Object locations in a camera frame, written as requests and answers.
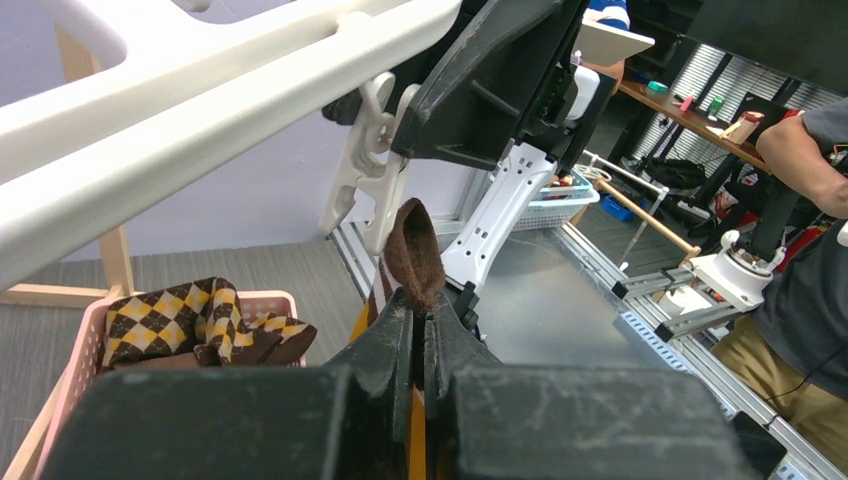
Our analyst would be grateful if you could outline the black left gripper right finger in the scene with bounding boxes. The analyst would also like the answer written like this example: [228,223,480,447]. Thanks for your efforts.
[423,298,756,479]

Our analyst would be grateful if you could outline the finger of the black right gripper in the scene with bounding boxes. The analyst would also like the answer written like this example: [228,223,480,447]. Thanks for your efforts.
[390,1,588,171]

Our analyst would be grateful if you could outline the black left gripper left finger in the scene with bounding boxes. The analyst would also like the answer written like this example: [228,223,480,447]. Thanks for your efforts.
[40,291,414,479]

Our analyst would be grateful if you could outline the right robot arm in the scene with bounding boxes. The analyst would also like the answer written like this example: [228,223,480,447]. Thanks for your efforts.
[360,1,631,326]

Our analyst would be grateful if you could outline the white clip sock hanger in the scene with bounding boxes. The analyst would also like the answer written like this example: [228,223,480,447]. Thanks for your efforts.
[0,0,465,293]

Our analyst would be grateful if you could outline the pink laundry basket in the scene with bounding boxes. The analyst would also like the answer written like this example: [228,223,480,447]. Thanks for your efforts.
[34,277,317,474]

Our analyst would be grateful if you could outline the brown yellow argyle sock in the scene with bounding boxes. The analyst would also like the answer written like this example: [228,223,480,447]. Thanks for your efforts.
[101,277,317,371]

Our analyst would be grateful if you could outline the person in grey shirt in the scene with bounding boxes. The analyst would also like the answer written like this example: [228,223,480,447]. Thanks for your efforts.
[712,99,847,472]

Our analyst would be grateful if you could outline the wooden clothes rack frame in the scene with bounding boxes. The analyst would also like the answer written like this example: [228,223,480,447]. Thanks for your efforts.
[1,26,137,479]

